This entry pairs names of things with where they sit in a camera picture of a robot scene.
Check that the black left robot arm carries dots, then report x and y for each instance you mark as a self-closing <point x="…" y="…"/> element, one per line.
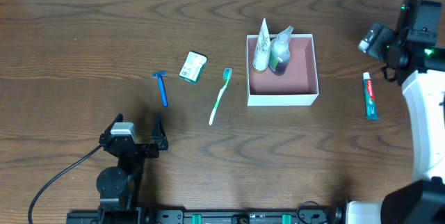
<point x="119" y="185"/>

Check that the white box pink interior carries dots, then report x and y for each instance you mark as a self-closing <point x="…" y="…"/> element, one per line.
<point x="298" y="86"/>

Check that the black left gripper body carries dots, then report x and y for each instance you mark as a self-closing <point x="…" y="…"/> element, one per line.
<point x="140" y="147"/>

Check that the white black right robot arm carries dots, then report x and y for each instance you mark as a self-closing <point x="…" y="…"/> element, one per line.
<point x="412" y="59"/>

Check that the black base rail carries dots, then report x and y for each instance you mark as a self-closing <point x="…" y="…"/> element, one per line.
<point x="240" y="217"/>

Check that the green white soap packet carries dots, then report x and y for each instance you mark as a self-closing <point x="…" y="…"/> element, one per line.
<point x="193" y="67"/>

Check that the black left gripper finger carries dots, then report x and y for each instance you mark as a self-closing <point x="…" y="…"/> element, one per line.
<point x="118" y="118"/>
<point x="158" y="133"/>

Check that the green Colgate toothpaste tube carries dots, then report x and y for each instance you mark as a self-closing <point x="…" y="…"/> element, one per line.
<point x="371" y="109"/>

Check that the blue disposable razor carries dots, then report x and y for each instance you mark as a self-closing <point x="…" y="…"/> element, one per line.
<point x="159" y="76"/>

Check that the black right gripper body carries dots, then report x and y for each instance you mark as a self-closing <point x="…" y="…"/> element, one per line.
<point x="394" y="54"/>

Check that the clear mouthwash bottle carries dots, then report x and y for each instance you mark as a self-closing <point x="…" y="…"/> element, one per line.
<point x="279" y="52"/>

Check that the green white toothbrush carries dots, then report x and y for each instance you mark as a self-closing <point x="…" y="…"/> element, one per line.
<point x="226" y="76"/>

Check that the white shampoo tube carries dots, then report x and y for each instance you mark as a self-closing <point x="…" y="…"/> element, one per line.
<point x="262" y="50"/>

